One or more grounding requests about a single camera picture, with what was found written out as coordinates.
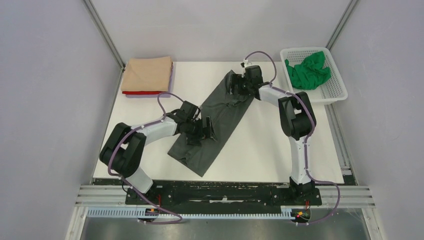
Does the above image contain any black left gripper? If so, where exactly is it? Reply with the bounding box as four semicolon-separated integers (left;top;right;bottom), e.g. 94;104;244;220
185;116;217;147

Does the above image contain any dark grey t-shirt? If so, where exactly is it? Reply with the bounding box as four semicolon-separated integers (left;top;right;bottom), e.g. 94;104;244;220
167;70;254;177

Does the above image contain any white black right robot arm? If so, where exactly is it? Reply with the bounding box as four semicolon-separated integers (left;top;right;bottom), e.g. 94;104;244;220
229;63;317;204

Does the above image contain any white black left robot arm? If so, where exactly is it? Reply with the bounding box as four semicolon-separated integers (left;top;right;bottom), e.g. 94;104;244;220
99;101;217;204

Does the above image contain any green crumpled t-shirt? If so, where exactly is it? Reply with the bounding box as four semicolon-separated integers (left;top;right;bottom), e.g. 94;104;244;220
284;51;332;90

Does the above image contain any beige folded t-shirt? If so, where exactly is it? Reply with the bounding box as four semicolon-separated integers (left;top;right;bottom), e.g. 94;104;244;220
120;56;173;92

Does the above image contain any white plastic laundry basket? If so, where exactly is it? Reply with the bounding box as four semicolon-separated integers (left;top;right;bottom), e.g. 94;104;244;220
280;46;348;105

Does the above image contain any red folded t-shirt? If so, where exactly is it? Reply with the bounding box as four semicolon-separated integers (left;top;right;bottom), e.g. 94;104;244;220
122;91;163;96

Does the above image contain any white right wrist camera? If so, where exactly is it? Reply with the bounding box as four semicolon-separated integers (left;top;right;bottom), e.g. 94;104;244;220
240;58;252;78

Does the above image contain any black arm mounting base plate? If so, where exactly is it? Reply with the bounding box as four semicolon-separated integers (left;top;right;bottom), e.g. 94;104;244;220
144;180;322;214

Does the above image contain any white slotted cable duct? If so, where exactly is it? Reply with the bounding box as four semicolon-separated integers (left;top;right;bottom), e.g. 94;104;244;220
86;207;301;220

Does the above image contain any right aluminium corner post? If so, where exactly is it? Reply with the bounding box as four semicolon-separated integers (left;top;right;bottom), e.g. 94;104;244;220
326;0;360;51

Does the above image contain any aluminium corner post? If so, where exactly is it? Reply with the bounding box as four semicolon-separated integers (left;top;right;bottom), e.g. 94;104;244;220
82;0;126;71
326;0;360;51

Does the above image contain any aluminium frame rail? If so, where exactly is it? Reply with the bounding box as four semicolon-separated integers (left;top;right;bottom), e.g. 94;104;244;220
75;185;376;209

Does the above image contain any left aluminium corner post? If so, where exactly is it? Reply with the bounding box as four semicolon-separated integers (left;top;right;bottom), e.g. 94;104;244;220
82;0;126;71

